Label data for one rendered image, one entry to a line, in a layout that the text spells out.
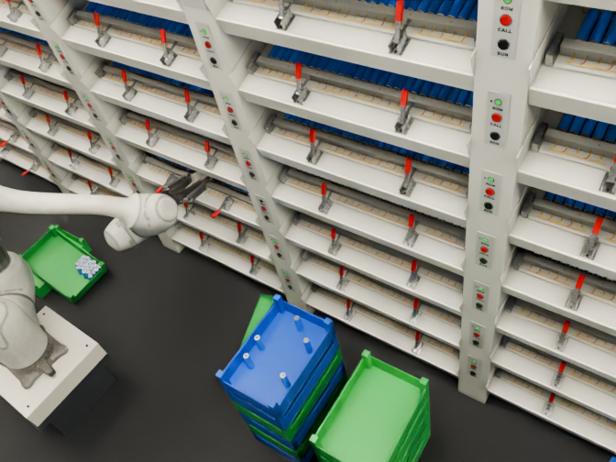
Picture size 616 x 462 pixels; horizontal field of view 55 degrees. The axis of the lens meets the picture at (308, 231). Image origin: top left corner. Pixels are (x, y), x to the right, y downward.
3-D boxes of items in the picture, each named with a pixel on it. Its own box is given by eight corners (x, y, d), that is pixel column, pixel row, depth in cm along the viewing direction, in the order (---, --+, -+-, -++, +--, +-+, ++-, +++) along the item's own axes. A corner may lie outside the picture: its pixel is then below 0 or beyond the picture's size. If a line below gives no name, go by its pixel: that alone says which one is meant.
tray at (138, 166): (266, 233, 196) (255, 221, 188) (142, 179, 225) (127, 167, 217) (295, 182, 201) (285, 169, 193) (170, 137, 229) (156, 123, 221)
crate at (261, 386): (279, 420, 159) (273, 408, 153) (222, 387, 168) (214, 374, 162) (336, 334, 173) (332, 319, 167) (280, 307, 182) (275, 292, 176)
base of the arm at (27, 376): (33, 397, 191) (24, 390, 187) (-1, 363, 203) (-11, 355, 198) (76, 355, 199) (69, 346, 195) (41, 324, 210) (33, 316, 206)
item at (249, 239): (278, 267, 211) (263, 252, 199) (159, 213, 239) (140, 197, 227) (305, 218, 215) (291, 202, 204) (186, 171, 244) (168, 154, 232)
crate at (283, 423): (285, 432, 165) (279, 420, 159) (230, 399, 174) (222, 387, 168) (339, 346, 179) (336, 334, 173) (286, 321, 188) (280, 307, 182)
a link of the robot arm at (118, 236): (150, 232, 191) (169, 224, 181) (114, 259, 181) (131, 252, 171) (130, 205, 188) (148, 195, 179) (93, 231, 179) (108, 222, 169)
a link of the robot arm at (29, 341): (2, 378, 192) (-39, 345, 175) (2, 334, 203) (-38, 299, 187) (50, 358, 193) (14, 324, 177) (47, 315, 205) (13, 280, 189)
